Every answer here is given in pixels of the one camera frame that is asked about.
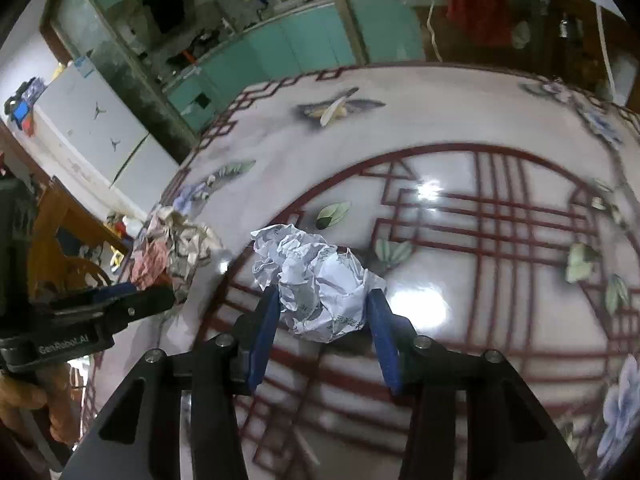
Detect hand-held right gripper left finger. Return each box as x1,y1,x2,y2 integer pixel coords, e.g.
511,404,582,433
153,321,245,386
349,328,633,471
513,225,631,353
60,285,282,480

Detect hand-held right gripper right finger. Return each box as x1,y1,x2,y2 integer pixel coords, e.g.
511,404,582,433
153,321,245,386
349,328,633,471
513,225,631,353
366,287,586,480

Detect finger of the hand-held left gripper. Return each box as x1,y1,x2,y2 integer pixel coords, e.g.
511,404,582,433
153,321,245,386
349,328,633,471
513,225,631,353
87,284,138,306
95,286,177,336

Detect red and cream paper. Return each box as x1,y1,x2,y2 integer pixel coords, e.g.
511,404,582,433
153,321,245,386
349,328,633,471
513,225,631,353
131,205,223,303

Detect small white printed paper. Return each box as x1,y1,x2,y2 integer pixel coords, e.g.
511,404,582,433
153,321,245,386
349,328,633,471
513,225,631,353
250,224,388,345

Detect person's left hand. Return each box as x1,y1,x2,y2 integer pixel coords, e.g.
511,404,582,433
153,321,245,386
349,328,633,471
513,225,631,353
0,360,83,446

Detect carved light wooden chair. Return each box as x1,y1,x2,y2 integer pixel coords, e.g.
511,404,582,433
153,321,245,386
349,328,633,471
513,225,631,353
27,177,128,301

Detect white refrigerator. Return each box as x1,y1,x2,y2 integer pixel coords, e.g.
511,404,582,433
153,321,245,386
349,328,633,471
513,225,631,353
10,57,181,188

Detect pile of colourful packets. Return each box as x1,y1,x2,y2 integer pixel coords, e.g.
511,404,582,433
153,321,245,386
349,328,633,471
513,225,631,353
4,77,48,136

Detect glass sliding door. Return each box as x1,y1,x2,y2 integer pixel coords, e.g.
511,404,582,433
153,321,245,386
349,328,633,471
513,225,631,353
42,0,201,146

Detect black range hood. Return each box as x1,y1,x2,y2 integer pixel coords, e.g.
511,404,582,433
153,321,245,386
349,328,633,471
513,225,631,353
142,0,196,36

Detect teal kitchen cabinets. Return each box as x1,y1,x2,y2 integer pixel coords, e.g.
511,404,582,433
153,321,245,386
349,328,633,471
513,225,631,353
165,0,426,133

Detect dark wooden chair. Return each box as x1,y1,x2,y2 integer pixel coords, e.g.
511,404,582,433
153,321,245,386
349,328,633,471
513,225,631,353
537,0,640,106

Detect red garment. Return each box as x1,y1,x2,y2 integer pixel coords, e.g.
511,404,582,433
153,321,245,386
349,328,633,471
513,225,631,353
446,0,513,46

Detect white cable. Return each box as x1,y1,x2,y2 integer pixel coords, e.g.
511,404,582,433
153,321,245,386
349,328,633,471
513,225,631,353
417,0,444,62
596,4,617,97

